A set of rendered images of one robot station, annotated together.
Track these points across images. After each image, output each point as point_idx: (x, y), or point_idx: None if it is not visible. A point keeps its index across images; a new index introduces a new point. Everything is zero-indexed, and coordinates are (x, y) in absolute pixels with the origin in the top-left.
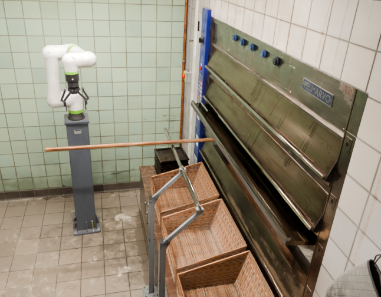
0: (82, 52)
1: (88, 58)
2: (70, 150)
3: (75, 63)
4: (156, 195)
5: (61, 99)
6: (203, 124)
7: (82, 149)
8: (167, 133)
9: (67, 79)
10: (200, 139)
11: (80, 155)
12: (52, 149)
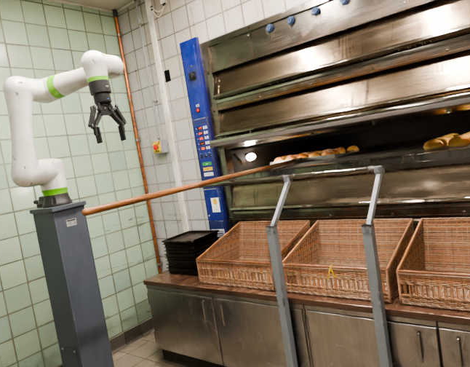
0: None
1: (117, 60)
2: (64, 260)
3: (107, 63)
4: (276, 221)
5: (92, 121)
6: (263, 137)
7: (81, 255)
8: None
9: (98, 87)
10: (252, 169)
11: (80, 266)
12: (96, 210)
